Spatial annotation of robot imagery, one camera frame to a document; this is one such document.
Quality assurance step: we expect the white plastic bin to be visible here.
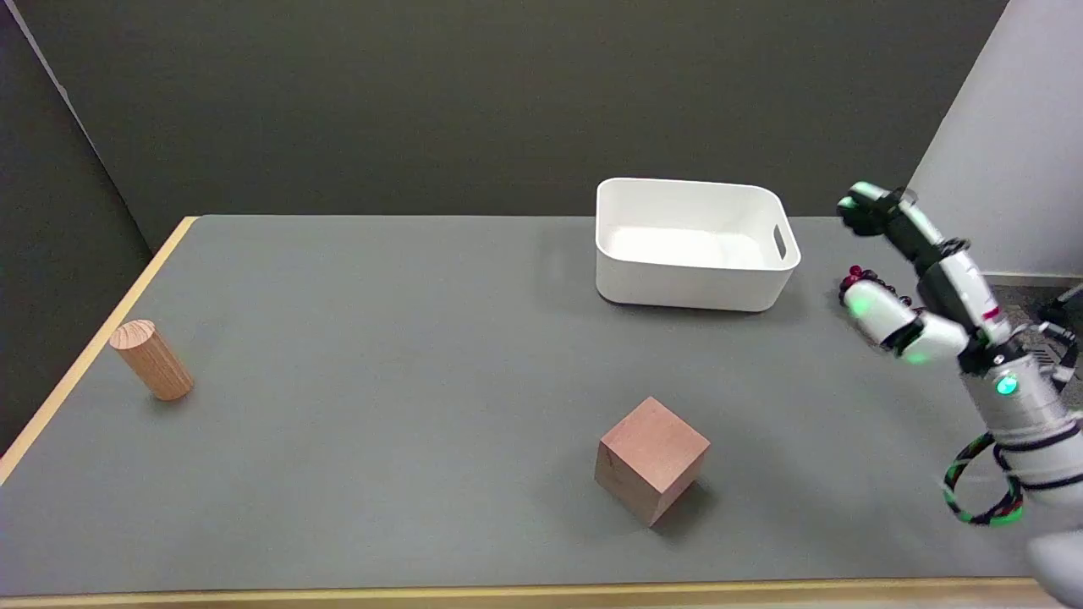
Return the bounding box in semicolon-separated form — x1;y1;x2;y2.
595;177;802;313

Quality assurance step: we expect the wooden cube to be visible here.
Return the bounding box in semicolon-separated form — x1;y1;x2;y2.
594;396;712;528

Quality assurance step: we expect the black green braided cable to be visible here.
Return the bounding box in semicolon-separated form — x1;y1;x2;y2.
943;431;1025;527

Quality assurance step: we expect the black chair caster leg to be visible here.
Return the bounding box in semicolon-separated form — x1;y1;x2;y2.
1037;284;1083;327

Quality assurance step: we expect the dark red grape bunch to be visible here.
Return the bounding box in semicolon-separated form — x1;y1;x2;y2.
838;264;915;309

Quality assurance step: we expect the wooden cylinder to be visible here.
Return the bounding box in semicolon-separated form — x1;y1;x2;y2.
109;319;195;402

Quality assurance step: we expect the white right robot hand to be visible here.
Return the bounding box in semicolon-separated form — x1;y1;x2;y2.
836;182;1016;366

